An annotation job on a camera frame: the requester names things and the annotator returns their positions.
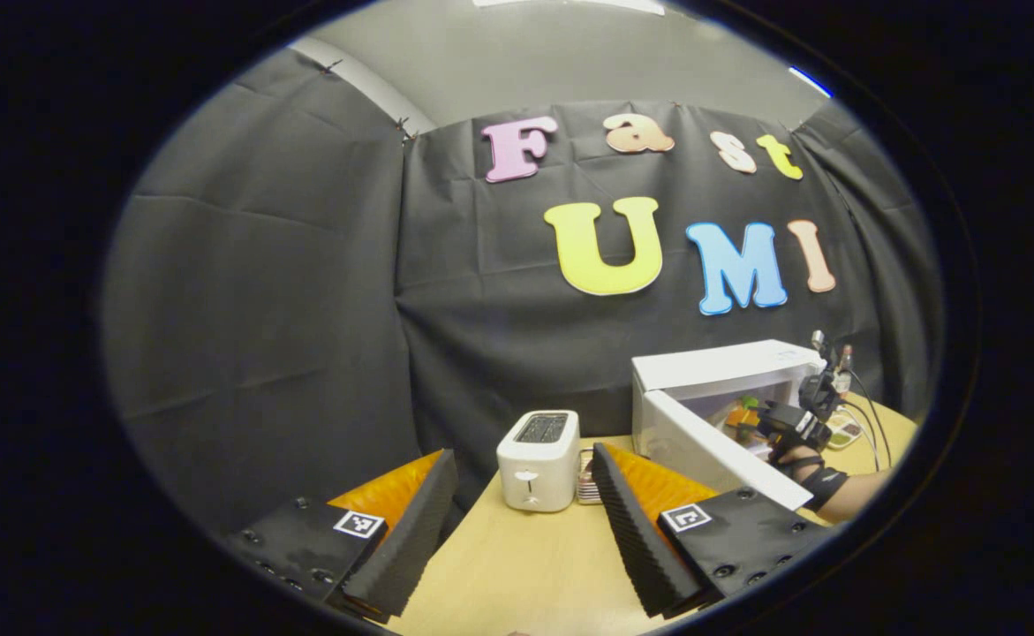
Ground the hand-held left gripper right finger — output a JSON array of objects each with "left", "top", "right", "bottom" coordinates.
[{"left": 592, "top": 442, "right": 835, "bottom": 619}]

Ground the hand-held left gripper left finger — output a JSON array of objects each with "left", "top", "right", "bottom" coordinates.
[{"left": 225, "top": 449, "right": 460, "bottom": 619}]

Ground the white microwave oven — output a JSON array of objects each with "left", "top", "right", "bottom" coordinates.
[{"left": 631, "top": 339, "right": 828, "bottom": 511}]

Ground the white divided dish of grains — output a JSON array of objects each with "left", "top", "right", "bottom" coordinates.
[{"left": 826, "top": 411, "right": 864, "bottom": 450}]

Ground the white toaster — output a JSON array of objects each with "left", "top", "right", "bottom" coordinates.
[{"left": 496, "top": 410, "right": 581, "bottom": 513}]

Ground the long ceiling light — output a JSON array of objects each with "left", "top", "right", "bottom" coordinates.
[{"left": 472, "top": 0, "right": 666, "bottom": 16}]

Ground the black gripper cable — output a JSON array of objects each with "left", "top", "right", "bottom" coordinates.
[{"left": 845, "top": 371, "right": 894, "bottom": 471}]

